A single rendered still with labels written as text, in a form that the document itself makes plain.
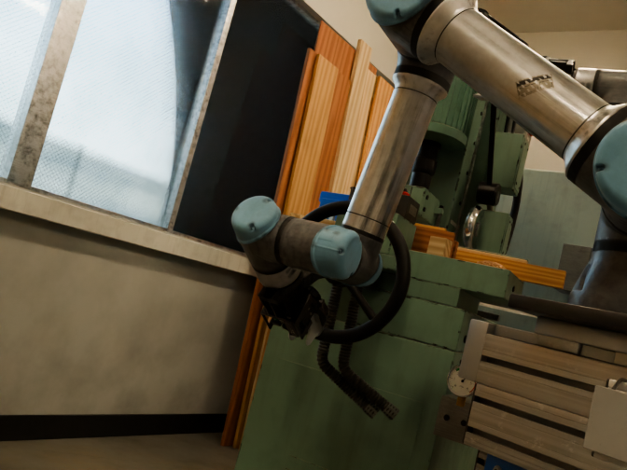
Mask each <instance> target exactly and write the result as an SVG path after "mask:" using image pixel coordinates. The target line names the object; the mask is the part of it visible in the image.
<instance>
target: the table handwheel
mask: <svg viewBox="0 0 627 470"><path fill-rule="evenodd" d="M350 202H351V201H350V200H342V201H335V202H332V203H328V204H325V205H323V206H321V207H318V208H316V209H315V210H313V211H311V212H310V213H308V214H307V215H305V216H304V217H303V218H302V219H305V220H310V221H314V222H318V223H319V222H321V221H322V220H324V219H327V218H329V217H331V216H335V215H340V214H346V213H347V210H348V208H349V205H350ZM386 236H387V238H388V239H389V241H390V242H391V244H392V246H393V249H394V252H395V256H396V262H397V275H396V281H395V285H394V288H393V291H392V293H391V296H390V298H389V299H388V300H387V302H386V304H385V305H384V306H383V308H382V309H381V310H380V311H379V313H377V314H376V313H375V312H374V310H373V309H372V308H371V306H370V305H369V303H368V302H367V301H366V300H365V299H364V297H363V296H362V294H361V293H360V291H359V290H358V288H357V287H356V286H349V285H346V284H343V283H341V282H339V281H336V280H332V279H329V278H326V277H321V278H320V279H323V278H326V280H327V281H328V282H329V283H332V284H335V285H337V286H340V287H347V288H348V290H349V291H350V292H351V294H352V295H353V296H354V298H355V300H356V301H357V302H358V304H359V305H360V307H361V308H362V310H363V311H364V313H365V314H366V315H367V316H368V318H369V321H367V322H366V323H364V324H362V325H360V326H357V327H354V328H350V329H343V330H335V329H329V328H325V327H324V329H323V331H322V333H321V335H320V336H318V337H315V339H317V340H320V341H323V342H326V343H332V344H349V343H354V342H358V341H361V340H363V339H367V338H369V337H371V336H373V335H375V334H376V333H378V332H379V331H381V330H382V329H383V328H384V327H385V326H387V325H388V324H389V323H390V322H391V320H392V319H393V318H394V317H395V316H396V314H397V312H398V311H399V309H400V308H401V306H402V304H403V302H404V300H405V297H406V295H407V293H408V289H409V285H410V280H411V257H410V252H409V248H408V245H407V243H406V241H405V238H404V236H403V234H402V233H401V231H400V229H399V228H398V226H397V225H396V224H395V222H394V221H393V220H392V222H391V224H390V227H389V229H388V231H387V234H386ZM377 286H378V279H377V280H376V281H375V282H374V283H372V284H370V285H367V286H363V287H364V289H367V290H374V289H375V288H376V287H377Z"/></svg>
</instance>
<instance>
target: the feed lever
mask: <svg viewBox="0 0 627 470"><path fill-rule="evenodd" d="M495 122H496V107H495V106H494V105H493V104H491V116H490V132H489V149H488V165H487V182H483V181H481V182H480V183H479V186H478V189H477V195H476V201H477V203H478V204H483V205H486V206H487V210H490V211H493V206H496V205H497V204H498V203H499V200H500V195H501V186H500V184H497V183H492V182H493V167H494V152H495Z"/></svg>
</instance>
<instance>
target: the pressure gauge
mask: <svg viewBox="0 0 627 470"><path fill-rule="evenodd" d="M459 368H460V365H458V366H454V367H453V368H452V369H451V370H450V371H449V373H448V376H447V385H448V388H449V390H450V391H451V392H452V393H453V394H454V395H456V396H458V397H457V402H456V405H457V406H460V407H463V406H464V405H465V402H466V398H467V397H469V396H472V395H473V392H474V388H475V384H476V383H477V382H475V381H471V380H464V382H462V381H461V380H463V378H460V377H459V376H458V373H459Z"/></svg>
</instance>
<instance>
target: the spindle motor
mask: <svg viewBox="0 0 627 470"><path fill-rule="evenodd" d="M475 93H477V92H476V91H475V90H474V89H472V88H471V87H470V86H469V85H468V84H467V83H465V82H464V81H463V80H461V79H460V78H459V77H458V76H456V75H454V78H453V83H452V85H451V87H450V89H449V92H448V95H447V97H446V98H445V99H443V100H440V101H438V103H437V106H436V108H435V111H434V113H433V116H432V118H431V120H430V123H429V125H428V128H427V131H426V133H425V137H424V139H427V140H432V141H436V142H438V143H440V144H441V150H439V152H460V151H463V150H464V149H465V148H466V144H467V137H468V133H469V128H470V124H471V120H472V117H473V113H474V108H475V104H476V101H477V98H474V97H473V94H475Z"/></svg>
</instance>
